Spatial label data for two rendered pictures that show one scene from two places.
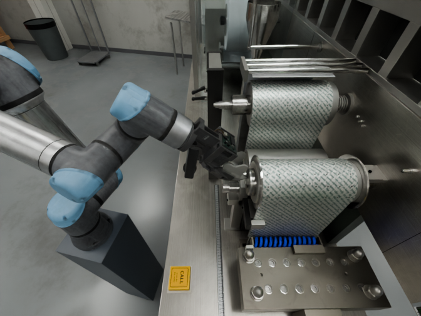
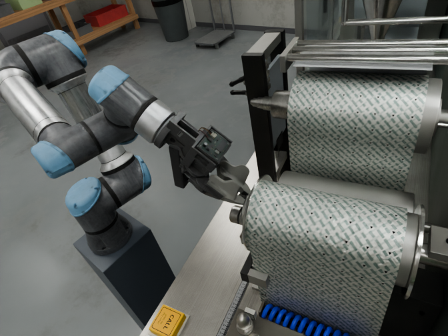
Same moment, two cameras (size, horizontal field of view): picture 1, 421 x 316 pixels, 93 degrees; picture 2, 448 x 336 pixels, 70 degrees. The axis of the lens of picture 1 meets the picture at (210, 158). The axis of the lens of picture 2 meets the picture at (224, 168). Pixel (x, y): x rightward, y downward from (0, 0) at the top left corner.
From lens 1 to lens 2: 0.32 m
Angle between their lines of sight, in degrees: 27
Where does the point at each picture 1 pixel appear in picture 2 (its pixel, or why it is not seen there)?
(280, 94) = (332, 94)
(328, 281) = not seen: outside the picture
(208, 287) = not seen: outside the picture
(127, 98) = (99, 80)
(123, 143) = (104, 129)
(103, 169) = (74, 149)
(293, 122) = (355, 139)
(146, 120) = (115, 105)
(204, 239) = (220, 289)
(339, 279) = not seen: outside the picture
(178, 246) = (185, 285)
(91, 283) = (123, 313)
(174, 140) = (143, 131)
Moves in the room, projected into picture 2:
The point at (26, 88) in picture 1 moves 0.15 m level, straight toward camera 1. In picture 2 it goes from (68, 69) to (63, 91)
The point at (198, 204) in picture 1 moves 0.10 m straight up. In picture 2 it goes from (235, 243) to (229, 223)
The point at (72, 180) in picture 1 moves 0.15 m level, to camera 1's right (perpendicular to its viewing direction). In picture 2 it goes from (42, 151) to (99, 166)
